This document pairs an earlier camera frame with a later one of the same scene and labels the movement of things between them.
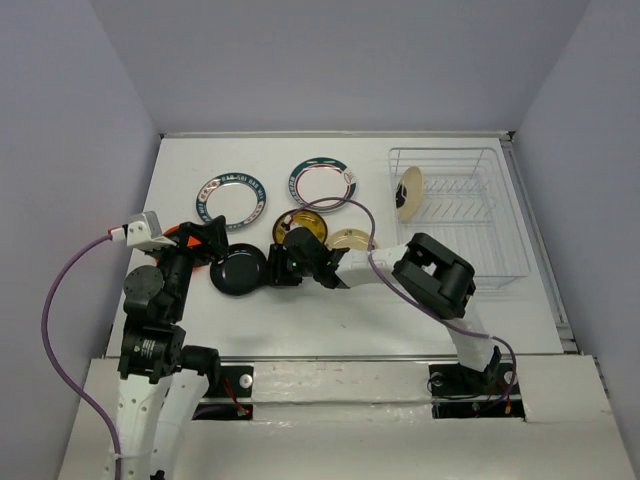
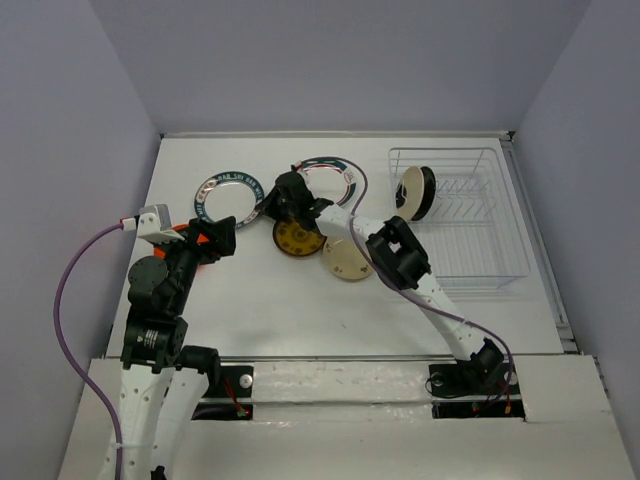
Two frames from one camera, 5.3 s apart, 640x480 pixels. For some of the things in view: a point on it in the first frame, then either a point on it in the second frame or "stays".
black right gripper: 277,267 → 268,207
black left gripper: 214,240 stays
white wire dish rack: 462,206 stays
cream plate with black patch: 409,193 stays
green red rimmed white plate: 319,178 stays
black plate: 241,271 → 430,188
